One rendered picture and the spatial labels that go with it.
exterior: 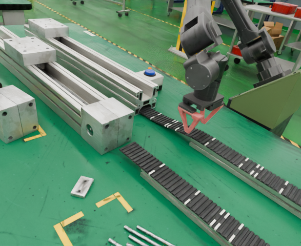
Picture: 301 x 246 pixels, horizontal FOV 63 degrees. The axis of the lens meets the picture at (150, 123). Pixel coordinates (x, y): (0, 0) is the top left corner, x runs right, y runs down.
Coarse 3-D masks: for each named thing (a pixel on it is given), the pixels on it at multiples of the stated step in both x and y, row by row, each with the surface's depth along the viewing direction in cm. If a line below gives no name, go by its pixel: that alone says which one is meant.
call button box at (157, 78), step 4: (136, 72) 92; (140, 72) 93; (156, 72) 94; (144, 76) 90; (148, 76) 90; (152, 76) 91; (156, 76) 92; (160, 76) 92; (152, 80) 89; (156, 80) 90; (160, 80) 92; (160, 84) 94; (160, 88) 95
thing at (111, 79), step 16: (32, 32) 112; (64, 48) 96; (80, 48) 101; (64, 64) 100; (80, 64) 91; (96, 64) 87; (112, 64) 89; (96, 80) 89; (112, 80) 80; (128, 80) 85; (144, 80) 81; (112, 96) 83; (128, 96) 76; (144, 96) 80
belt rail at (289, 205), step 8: (192, 144) 68; (200, 144) 66; (200, 152) 67; (208, 152) 66; (216, 160) 64; (224, 160) 62; (224, 168) 63; (232, 168) 62; (240, 176) 60; (248, 176) 58; (256, 184) 58; (264, 184) 56; (264, 192) 57; (272, 192) 55; (280, 200) 55; (288, 200) 53; (288, 208) 54; (296, 208) 52
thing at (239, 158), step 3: (240, 153) 63; (237, 156) 62; (240, 156) 62; (243, 156) 62; (234, 159) 61; (237, 159) 61; (240, 159) 61; (243, 159) 62; (231, 162) 60; (234, 162) 60; (237, 162) 60; (240, 162) 61; (237, 165) 59
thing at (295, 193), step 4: (292, 188) 55; (296, 188) 55; (292, 192) 54; (296, 192) 55; (300, 192) 54; (288, 196) 53; (292, 196) 53; (296, 196) 53; (292, 200) 52; (296, 200) 52
